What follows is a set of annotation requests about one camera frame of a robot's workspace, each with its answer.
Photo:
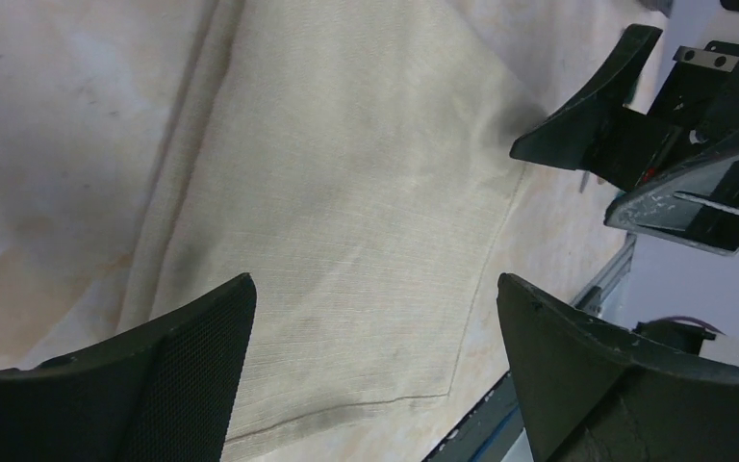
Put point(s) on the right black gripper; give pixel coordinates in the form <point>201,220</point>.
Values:
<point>694,203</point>

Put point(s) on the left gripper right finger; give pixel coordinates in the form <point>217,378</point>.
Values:
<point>590,390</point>

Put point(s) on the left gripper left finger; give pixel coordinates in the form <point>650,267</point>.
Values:
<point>162,391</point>

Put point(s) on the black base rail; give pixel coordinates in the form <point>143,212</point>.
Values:
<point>487,431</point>

